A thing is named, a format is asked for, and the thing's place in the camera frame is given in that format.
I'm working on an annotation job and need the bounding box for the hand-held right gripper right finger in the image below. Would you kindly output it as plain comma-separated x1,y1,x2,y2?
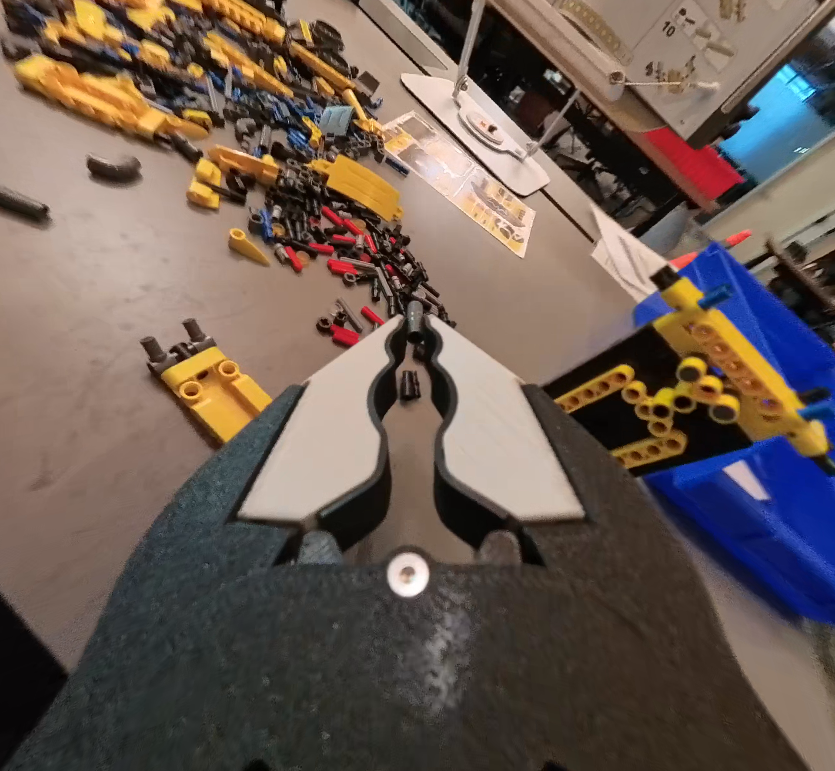
423,315,586,524

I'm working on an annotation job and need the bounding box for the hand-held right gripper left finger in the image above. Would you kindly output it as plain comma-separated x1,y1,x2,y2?
237,315,408,525

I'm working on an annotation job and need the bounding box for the grey elbow pipe piece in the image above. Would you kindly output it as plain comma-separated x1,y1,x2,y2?
87,152,142,184

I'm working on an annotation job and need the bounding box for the black yellow brick assembly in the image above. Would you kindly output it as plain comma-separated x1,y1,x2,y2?
541,268,835,478

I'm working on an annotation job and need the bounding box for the yellow block with grey pins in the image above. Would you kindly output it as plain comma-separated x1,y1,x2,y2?
140,317,274,444

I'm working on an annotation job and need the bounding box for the small yellow cone piece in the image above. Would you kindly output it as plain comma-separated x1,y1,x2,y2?
228,228,271,266

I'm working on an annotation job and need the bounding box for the white paper sheet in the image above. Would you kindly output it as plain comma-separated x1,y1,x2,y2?
590,206,669,303

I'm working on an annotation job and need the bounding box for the blue plastic bin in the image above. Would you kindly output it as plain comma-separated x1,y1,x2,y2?
634,241,835,623

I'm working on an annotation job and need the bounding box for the yellow curved panel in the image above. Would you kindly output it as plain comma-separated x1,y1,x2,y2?
312,154,404,222

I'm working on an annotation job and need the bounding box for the small white disc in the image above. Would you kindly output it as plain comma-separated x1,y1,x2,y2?
457,107,507,147

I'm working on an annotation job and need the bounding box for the white document stand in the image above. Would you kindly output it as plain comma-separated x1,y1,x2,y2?
401,0,628,198

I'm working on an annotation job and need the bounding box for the pile of yellow blue building pieces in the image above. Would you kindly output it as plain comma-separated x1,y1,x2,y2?
0,0,408,165

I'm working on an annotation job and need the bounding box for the instruction booklet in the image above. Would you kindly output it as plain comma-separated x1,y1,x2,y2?
502,0,819,140

